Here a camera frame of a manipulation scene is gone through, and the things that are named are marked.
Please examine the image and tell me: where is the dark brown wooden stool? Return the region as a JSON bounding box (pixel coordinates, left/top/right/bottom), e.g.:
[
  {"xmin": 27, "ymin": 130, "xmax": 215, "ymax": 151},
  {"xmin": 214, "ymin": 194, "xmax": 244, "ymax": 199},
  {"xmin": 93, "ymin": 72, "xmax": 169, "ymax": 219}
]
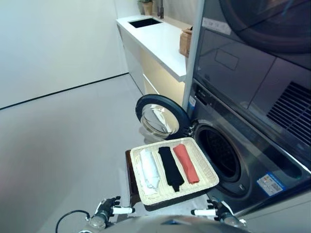
[{"xmin": 125, "ymin": 149, "xmax": 210, "ymax": 212}]

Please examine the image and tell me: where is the white dryer label strip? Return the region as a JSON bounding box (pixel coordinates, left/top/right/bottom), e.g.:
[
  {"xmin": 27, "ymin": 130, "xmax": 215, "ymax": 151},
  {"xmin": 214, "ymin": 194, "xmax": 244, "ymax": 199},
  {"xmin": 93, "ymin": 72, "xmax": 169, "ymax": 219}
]
[{"xmin": 202, "ymin": 18, "xmax": 232, "ymax": 34}]

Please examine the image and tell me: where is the dark metal faucet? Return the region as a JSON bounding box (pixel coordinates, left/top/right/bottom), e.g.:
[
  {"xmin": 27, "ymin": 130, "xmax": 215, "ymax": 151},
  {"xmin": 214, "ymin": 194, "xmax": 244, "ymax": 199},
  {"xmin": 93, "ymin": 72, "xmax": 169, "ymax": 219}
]
[{"xmin": 156, "ymin": 0, "xmax": 166, "ymax": 19}]

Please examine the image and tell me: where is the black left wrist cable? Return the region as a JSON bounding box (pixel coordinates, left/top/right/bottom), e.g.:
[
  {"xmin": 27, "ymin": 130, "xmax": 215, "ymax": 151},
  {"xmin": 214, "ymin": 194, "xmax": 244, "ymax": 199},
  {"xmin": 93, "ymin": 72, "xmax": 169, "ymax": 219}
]
[{"xmin": 55, "ymin": 209, "xmax": 91, "ymax": 233}]

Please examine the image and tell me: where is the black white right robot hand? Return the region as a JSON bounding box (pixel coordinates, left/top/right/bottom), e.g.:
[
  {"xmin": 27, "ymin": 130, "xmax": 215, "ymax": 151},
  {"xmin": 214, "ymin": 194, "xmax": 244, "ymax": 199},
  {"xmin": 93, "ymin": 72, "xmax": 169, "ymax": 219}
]
[{"xmin": 191, "ymin": 198, "xmax": 234, "ymax": 221}]

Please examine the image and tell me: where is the potted plant in basket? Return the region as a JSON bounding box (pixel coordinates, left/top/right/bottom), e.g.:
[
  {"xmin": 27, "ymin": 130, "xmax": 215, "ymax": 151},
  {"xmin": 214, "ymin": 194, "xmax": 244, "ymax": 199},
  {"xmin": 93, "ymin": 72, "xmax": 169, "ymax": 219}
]
[{"xmin": 137, "ymin": 0, "xmax": 155, "ymax": 16}]

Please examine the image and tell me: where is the black cloth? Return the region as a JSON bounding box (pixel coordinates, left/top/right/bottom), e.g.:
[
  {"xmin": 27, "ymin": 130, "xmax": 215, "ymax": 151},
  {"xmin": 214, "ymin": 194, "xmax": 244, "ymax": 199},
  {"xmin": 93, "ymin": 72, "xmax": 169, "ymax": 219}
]
[{"xmin": 158, "ymin": 146, "xmax": 185, "ymax": 193}]

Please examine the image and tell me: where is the red cloth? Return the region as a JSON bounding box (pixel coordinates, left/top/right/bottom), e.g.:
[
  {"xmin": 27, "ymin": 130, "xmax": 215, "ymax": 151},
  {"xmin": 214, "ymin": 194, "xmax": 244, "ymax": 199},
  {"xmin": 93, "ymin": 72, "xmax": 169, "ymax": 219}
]
[{"xmin": 173, "ymin": 144, "xmax": 200, "ymax": 184}]

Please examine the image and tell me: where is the black rectangular sink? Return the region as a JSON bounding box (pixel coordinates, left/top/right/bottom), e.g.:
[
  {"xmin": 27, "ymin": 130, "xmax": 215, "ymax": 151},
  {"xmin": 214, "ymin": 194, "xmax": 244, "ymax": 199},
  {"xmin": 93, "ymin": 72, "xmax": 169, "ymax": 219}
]
[{"xmin": 127, "ymin": 17, "xmax": 163, "ymax": 29}]

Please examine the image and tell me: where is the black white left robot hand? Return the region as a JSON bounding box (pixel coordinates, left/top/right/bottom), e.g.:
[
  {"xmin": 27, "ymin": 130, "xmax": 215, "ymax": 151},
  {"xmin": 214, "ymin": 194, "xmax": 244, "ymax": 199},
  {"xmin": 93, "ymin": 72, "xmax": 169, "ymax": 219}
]
[{"xmin": 96, "ymin": 196, "xmax": 135, "ymax": 218}]

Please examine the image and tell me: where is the grey robot torso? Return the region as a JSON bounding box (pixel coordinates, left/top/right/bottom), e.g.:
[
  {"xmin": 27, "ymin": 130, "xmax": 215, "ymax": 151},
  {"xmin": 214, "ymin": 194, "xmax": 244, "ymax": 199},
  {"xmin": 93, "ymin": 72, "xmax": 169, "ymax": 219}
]
[{"xmin": 116, "ymin": 214, "xmax": 251, "ymax": 233}]

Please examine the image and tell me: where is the white cloth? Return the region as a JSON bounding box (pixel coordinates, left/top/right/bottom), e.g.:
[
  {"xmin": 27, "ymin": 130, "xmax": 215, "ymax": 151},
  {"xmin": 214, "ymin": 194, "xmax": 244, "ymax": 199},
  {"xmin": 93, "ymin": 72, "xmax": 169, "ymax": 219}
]
[{"xmin": 139, "ymin": 148, "xmax": 161, "ymax": 195}]

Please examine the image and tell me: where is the grey front-load washing machine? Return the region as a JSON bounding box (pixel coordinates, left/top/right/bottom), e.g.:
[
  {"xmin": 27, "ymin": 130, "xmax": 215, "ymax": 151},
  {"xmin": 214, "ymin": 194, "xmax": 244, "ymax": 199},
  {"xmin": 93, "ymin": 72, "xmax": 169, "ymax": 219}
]
[{"xmin": 187, "ymin": 80, "xmax": 311, "ymax": 218}]

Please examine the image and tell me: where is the brown wicker box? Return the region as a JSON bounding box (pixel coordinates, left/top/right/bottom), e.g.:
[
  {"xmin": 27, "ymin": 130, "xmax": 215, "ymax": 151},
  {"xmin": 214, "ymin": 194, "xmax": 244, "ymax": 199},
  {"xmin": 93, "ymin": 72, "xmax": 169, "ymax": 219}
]
[{"xmin": 179, "ymin": 26, "xmax": 193, "ymax": 58}]

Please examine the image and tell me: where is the cream wicker basket tray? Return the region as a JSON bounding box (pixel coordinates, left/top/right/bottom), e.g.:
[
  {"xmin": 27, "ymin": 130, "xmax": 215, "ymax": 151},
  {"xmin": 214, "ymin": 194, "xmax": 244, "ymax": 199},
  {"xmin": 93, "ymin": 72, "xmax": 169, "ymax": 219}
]
[{"xmin": 130, "ymin": 137, "xmax": 220, "ymax": 207}]

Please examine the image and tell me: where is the light grey appliance cabinet frame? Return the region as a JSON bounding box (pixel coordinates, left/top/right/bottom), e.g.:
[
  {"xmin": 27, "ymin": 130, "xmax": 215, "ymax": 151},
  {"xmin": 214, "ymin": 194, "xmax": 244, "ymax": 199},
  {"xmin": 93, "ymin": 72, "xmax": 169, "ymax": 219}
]
[{"xmin": 182, "ymin": 0, "xmax": 204, "ymax": 115}]

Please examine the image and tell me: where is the blue energy label sticker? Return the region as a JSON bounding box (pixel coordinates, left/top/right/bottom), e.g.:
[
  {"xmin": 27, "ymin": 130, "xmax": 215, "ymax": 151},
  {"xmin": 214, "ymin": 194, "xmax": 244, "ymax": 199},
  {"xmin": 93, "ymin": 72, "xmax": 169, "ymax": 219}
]
[{"xmin": 256, "ymin": 172, "xmax": 285, "ymax": 197}]

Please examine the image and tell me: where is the grey stacked dryer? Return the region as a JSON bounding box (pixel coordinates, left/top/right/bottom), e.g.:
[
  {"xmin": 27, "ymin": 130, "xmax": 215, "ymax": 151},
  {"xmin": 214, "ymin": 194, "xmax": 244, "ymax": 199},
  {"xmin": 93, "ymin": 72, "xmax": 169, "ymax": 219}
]
[{"xmin": 193, "ymin": 0, "xmax": 311, "ymax": 161}]

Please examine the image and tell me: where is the white counter cabinet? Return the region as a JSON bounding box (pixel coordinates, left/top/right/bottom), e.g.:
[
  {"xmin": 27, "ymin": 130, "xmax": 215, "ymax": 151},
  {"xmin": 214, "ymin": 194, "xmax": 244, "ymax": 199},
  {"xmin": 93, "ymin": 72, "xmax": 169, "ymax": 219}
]
[{"xmin": 116, "ymin": 15, "xmax": 195, "ymax": 107}]

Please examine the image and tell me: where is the round glass washer door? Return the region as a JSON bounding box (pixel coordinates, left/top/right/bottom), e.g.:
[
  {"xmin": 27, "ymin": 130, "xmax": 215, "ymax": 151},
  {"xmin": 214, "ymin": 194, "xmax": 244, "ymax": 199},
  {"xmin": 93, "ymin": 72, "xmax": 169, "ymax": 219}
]
[{"xmin": 135, "ymin": 94, "xmax": 193, "ymax": 141}]

